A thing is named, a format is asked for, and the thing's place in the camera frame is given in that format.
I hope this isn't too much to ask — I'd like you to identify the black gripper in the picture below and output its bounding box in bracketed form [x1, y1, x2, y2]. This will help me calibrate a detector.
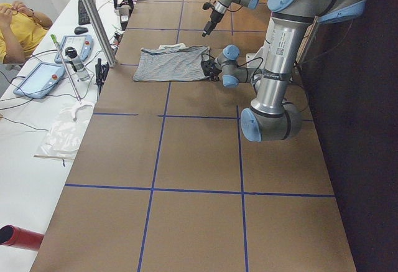
[201, 2, 223, 37]
[201, 54, 221, 81]

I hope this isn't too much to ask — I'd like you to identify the navy white striped polo shirt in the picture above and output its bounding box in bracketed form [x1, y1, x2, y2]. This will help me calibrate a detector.
[133, 45, 210, 82]

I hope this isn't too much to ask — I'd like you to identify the black tool on table edge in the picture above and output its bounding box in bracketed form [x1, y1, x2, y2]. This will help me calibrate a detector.
[95, 58, 109, 98]

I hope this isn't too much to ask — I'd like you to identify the black keyboard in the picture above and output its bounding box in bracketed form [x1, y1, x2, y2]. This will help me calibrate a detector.
[77, 0, 90, 26]

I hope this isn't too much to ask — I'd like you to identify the upper teach pendant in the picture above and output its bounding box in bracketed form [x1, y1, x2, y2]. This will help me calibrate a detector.
[59, 34, 93, 62]

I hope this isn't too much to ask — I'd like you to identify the teach pendant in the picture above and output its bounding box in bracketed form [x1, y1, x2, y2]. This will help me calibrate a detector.
[59, 34, 93, 62]
[13, 62, 65, 99]

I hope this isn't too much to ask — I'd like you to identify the clear water bottle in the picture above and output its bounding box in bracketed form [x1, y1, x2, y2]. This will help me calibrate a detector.
[65, 47, 90, 81]

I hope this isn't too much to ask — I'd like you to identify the black computer mouse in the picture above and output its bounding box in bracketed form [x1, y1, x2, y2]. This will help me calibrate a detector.
[74, 26, 88, 35]

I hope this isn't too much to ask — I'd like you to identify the metal reacher grabber tool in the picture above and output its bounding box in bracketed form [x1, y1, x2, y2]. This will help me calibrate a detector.
[50, 34, 81, 104]

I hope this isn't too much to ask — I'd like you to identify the clear plastic bag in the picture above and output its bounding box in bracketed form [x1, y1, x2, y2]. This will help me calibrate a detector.
[34, 100, 95, 161]

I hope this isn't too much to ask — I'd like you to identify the lower teach pendant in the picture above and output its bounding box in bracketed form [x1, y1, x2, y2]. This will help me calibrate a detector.
[13, 62, 65, 99]

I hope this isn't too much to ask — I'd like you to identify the person in yellow shirt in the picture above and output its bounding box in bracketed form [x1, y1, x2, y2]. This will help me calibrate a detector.
[1, 1, 53, 65]

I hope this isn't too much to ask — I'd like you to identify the red bottle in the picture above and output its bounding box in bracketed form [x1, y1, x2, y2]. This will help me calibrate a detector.
[1, 225, 44, 251]

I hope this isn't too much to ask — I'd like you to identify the aluminium camera mast profile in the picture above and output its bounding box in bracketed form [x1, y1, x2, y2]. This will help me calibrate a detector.
[82, 0, 116, 68]

